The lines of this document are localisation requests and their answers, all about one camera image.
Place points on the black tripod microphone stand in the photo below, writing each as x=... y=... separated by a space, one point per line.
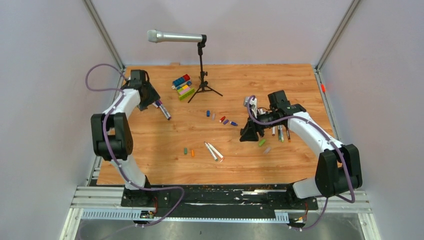
x=204 y=85

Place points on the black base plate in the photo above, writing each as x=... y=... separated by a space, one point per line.
x=226 y=201

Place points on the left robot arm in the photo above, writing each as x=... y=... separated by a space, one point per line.
x=112 y=138

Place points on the silver microphone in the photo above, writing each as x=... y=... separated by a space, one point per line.
x=156 y=36

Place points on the aluminium frame rail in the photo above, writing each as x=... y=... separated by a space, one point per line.
x=103 y=202

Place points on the white marker dark green cap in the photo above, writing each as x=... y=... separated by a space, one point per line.
x=211 y=151

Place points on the blue red toy train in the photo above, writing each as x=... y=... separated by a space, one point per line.
x=182 y=81

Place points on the translucent red pen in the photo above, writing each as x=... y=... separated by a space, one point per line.
x=288 y=135

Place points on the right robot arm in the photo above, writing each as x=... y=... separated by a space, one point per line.
x=338 y=168

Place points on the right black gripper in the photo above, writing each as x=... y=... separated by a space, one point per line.
x=249 y=132

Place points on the green yellow pink block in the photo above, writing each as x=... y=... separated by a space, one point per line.
x=184 y=92

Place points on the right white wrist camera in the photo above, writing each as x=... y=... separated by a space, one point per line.
x=250 y=102

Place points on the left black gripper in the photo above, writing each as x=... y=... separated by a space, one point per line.
x=154 y=96

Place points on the white marker orange cap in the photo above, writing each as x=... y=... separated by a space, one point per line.
x=216 y=152

